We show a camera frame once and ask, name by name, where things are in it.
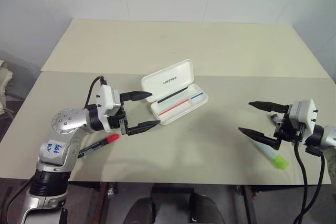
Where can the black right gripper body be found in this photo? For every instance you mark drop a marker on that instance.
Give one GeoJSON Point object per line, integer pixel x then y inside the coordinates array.
{"type": "Point", "coordinates": [288, 132]}

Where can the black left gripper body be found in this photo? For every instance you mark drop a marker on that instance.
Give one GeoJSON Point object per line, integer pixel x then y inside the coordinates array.
{"type": "Point", "coordinates": [115, 122]}

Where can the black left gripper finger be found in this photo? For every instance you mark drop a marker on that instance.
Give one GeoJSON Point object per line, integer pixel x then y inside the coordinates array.
{"type": "Point", "coordinates": [143, 127]}
{"type": "Point", "coordinates": [136, 95]}

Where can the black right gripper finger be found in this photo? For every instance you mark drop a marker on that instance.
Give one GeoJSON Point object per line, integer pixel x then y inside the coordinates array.
{"type": "Point", "coordinates": [262, 138]}
{"type": "Point", "coordinates": [267, 106]}

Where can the black marker with red cap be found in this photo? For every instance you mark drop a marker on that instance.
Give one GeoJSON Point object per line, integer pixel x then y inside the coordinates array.
{"type": "Point", "coordinates": [113, 138]}

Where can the pale highlighter with green cap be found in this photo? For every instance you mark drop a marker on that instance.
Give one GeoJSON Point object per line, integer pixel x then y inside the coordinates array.
{"type": "Point", "coordinates": [279, 162]}

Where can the white plastic pencil case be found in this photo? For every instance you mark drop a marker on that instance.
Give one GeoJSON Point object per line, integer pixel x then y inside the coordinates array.
{"type": "Point", "coordinates": [168, 82]}

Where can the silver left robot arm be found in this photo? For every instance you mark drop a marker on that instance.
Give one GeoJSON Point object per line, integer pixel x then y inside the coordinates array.
{"type": "Point", "coordinates": [67, 121]}

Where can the red and blue pencil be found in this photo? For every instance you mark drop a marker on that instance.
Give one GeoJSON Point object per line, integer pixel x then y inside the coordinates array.
{"type": "Point", "coordinates": [173, 108]}

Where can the thin black pen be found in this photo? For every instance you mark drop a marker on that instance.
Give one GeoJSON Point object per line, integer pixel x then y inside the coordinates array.
{"type": "Point", "coordinates": [172, 95]}

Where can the dark metal table leg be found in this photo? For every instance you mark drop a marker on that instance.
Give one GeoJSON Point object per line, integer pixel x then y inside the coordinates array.
{"type": "Point", "coordinates": [101, 203]}
{"type": "Point", "coordinates": [249, 205]}

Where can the dark rounded shape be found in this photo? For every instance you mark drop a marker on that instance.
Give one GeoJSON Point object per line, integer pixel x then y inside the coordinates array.
{"type": "Point", "coordinates": [140, 211]}
{"type": "Point", "coordinates": [207, 209]}

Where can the beige cloth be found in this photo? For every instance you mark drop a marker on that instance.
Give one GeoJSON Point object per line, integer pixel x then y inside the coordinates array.
{"type": "Point", "coordinates": [4, 77]}

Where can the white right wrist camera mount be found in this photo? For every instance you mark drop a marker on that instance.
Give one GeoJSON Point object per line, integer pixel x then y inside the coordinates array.
{"type": "Point", "coordinates": [305, 113]}

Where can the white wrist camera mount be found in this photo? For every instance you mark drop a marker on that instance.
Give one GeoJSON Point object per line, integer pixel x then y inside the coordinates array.
{"type": "Point", "coordinates": [305, 113]}
{"type": "Point", "coordinates": [105, 98]}

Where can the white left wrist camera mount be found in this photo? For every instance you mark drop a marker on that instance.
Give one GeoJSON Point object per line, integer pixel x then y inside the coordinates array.
{"type": "Point", "coordinates": [105, 98]}

